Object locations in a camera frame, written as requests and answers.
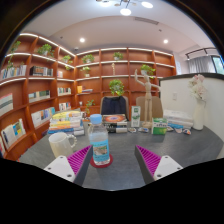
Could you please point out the white book stack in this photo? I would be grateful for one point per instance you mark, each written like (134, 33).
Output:
(178, 118)

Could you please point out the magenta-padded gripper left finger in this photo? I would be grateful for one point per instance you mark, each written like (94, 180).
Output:
(61, 166)

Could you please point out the clear blue-capped water bottle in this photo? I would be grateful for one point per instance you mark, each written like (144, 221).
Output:
(99, 143)

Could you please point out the tan chair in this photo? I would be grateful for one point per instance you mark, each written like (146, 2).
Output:
(157, 106)

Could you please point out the branched globe ceiling lamp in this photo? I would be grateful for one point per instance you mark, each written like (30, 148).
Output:
(125, 6)

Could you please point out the small white wall switch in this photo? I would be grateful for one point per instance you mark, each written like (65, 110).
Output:
(174, 96)

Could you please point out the wooden shelf unit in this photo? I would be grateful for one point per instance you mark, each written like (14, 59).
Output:
(40, 86)

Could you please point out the wooden artist mannequin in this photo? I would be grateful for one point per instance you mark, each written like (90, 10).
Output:
(147, 96)

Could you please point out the white ceramic mug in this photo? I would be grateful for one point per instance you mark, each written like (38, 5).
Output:
(60, 145)

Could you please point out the dark office chair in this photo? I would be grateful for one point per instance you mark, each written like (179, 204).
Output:
(114, 106)

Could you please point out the grey curtain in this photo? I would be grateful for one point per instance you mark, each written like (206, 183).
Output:
(200, 65)

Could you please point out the dark book stack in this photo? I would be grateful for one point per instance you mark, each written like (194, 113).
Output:
(115, 122)

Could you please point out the colourful book stack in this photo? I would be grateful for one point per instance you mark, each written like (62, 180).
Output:
(65, 122)

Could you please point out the window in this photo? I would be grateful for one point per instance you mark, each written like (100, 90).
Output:
(218, 65)

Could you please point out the small green white box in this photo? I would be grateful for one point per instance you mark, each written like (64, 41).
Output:
(159, 126)

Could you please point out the recessed ceiling downlight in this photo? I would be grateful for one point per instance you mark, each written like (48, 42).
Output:
(165, 41)
(82, 40)

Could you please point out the white vase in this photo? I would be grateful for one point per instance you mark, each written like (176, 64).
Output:
(198, 116)

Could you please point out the black track light rail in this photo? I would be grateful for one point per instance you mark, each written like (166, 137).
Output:
(200, 51)

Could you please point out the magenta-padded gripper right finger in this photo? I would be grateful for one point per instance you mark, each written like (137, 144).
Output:
(163, 166)

